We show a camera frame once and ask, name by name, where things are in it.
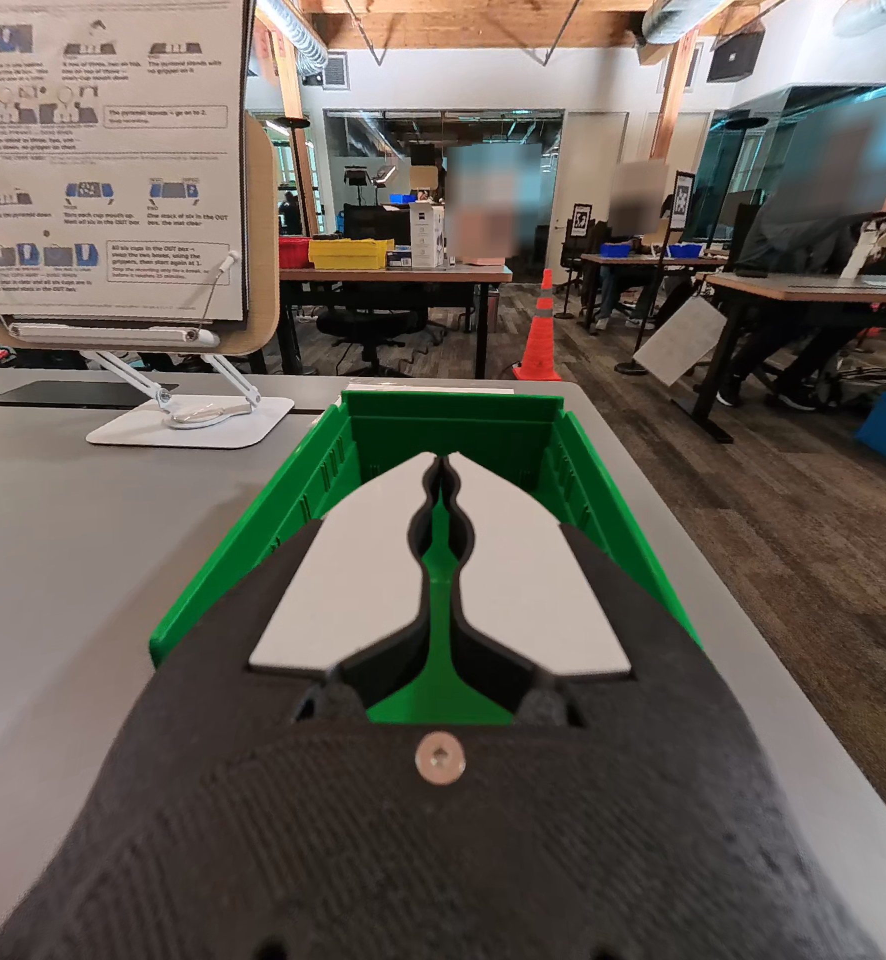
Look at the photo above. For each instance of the green plastic bin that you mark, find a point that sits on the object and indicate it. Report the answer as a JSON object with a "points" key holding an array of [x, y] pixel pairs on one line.
{"points": [[450, 427]]}

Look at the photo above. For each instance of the grey desk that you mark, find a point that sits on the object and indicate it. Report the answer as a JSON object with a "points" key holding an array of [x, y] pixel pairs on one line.
{"points": [[75, 562]]}

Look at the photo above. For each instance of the laminated paper sheet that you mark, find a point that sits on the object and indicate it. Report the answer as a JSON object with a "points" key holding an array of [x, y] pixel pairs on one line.
{"points": [[413, 387]]}

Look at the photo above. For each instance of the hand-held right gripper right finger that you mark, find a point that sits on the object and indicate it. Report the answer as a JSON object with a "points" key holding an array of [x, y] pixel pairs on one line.
{"points": [[540, 592]]}

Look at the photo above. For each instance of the wooden desk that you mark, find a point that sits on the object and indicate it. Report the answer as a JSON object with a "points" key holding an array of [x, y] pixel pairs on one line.
{"points": [[413, 274], [638, 260], [825, 286]]}

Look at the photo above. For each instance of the red plastic bin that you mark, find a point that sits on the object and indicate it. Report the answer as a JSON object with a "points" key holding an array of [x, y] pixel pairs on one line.
{"points": [[294, 253]]}

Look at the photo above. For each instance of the black wall speaker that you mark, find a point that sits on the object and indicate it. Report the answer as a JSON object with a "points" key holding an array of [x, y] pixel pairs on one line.
{"points": [[734, 58]]}

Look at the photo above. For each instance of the grey panel on stand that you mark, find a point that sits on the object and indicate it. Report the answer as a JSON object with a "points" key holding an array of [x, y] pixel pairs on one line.
{"points": [[679, 341]]}

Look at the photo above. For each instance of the orange traffic cone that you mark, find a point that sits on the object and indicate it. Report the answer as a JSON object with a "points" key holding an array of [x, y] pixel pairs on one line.
{"points": [[539, 345]]}

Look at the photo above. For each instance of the small code sign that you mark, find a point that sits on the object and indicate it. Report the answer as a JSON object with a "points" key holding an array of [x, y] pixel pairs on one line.
{"points": [[683, 199], [582, 219]]}

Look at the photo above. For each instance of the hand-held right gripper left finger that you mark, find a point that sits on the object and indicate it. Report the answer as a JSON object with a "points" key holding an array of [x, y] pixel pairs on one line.
{"points": [[338, 592]]}

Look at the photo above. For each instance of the white product box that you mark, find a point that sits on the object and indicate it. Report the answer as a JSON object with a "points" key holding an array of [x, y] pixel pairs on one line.
{"points": [[428, 232]]}

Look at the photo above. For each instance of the printed instruction board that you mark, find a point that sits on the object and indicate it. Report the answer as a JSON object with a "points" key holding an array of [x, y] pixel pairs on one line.
{"points": [[113, 150]]}

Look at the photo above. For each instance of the blue plastic bin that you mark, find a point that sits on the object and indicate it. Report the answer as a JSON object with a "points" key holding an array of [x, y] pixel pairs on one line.
{"points": [[687, 250], [619, 249]]}

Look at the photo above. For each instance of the black office chair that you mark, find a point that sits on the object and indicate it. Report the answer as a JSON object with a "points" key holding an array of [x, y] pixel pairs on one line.
{"points": [[372, 322]]}

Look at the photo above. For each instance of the yellow plastic bin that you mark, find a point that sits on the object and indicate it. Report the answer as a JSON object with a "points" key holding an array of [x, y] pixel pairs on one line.
{"points": [[349, 255]]}

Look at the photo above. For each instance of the white board stand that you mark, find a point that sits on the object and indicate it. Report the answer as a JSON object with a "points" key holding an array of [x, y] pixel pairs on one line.
{"points": [[188, 431]]}

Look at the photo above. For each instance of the silver ceiling duct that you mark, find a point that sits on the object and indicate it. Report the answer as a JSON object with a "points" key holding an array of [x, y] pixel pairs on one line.
{"points": [[300, 37]]}

